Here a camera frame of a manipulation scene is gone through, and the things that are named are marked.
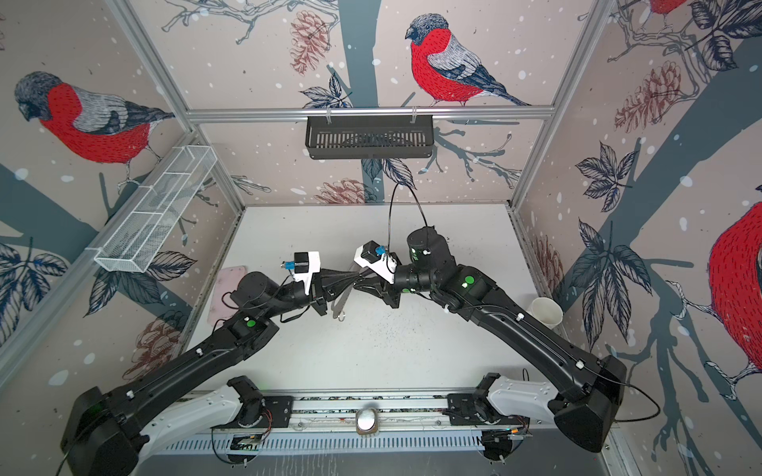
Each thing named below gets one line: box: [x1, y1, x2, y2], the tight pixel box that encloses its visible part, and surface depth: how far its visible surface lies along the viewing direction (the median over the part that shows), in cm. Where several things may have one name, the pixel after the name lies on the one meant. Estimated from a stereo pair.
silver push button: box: [355, 407, 380, 436], surface depth 64 cm
